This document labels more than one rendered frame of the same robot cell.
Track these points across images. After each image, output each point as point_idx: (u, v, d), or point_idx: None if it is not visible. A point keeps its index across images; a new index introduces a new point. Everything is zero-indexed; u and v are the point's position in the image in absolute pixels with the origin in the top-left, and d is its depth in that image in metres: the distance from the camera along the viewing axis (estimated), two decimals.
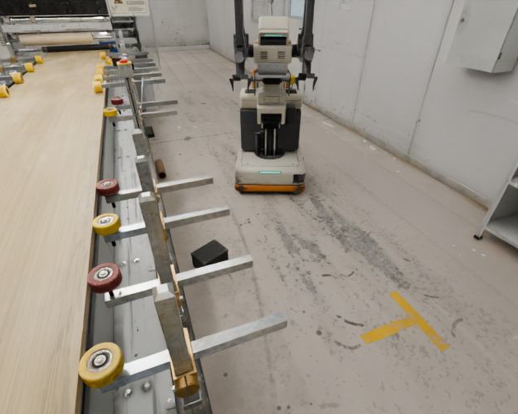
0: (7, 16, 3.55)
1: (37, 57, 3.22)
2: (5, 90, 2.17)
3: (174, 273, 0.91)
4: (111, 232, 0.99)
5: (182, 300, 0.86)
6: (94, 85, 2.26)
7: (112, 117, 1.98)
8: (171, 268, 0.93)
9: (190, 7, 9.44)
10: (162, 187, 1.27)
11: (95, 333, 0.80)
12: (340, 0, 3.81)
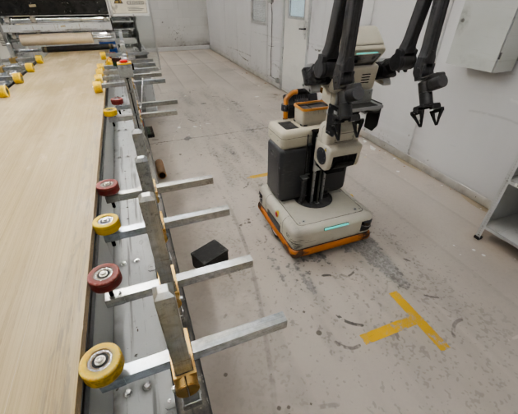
0: (7, 16, 3.55)
1: (37, 57, 3.22)
2: (5, 90, 2.17)
3: (174, 273, 0.91)
4: (111, 232, 0.99)
5: (182, 300, 0.86)
6: (94, 85, 2.26)
7: (112, 117, 1.98)
8: (171, 268, 0.93)
9: (190, 7, 9.44)
10: (162, 187, 1.27)
11: (95, 333, 0.80)
12: None
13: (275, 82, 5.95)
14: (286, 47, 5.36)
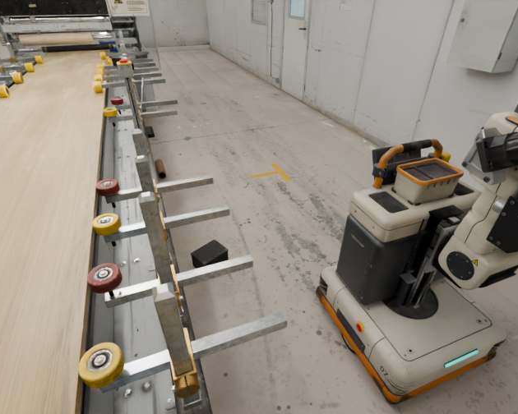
0: (7, 16, 3.55)
1: (37, 57, 3.22)
2: (5, 90, 2.17)
3: (174, 273, 0.91)
4: (111, 232, 0.99)
5: (182, 300, 0.86)
6: (94, 85, 2.26)
7: (112, 117, 1.98)
8: (171, 268, 0.93)
9: (190, 7, 9.44)
10: (162, 187, 1.27)
11: (95, 333, 0.80)
12: (340, 0, 3.81)
13: (275, 82, 5.95)
14: (286, 47, 5.36)
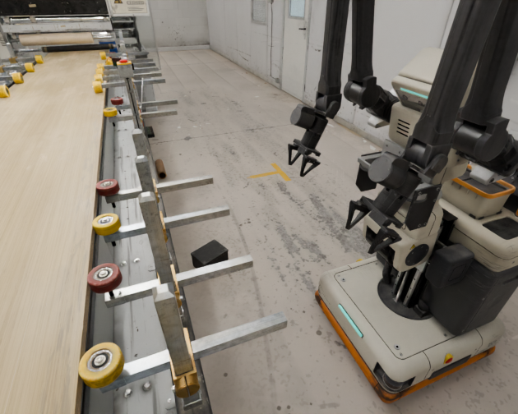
0: (7, 16, 3.55)
1: (37, 57, 3.22)
2: (5, 90, 2.17)
3: (174, 273, 0.91)
4: (111, 232, 0.99)
5: (182, 300, 0.86)
6: (94, 85, 2.26)
7: (112, 117, 1.98)
8: (171, 268, 0.93)
9: (190, 7, 9.44)
10: (162, 187, 1.27)
11: (95, 333, 0.80)
12: None
13: (275, 82, 5.95)
14: (286, 47, 5.36)
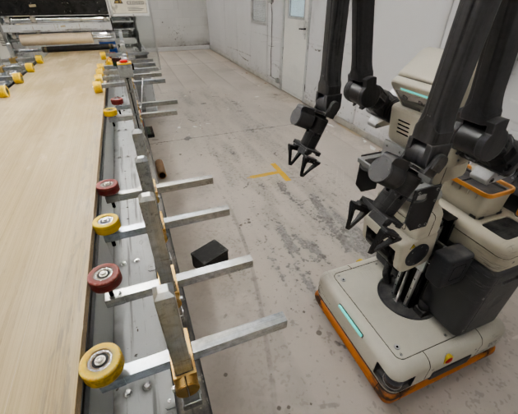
0: (7, 16, 3.55)
1: (37, 57, 3.22)
2: (5, 90, 2.17)
3: (174, 273, 0.91)
4: (111, 232, 0.99)
5: (182, 300, 0.86)
6: (94, 85, 2.26)
7: (112, 117, 1.98)
8: (171, 268, 0.93)
9: (190, 7, 9.44)
10: (162, 187, 1.27)
11: (95, 333, 0.80)
12: None
13: (275, 82, 5.95)
14: (286, 47, 5.36)
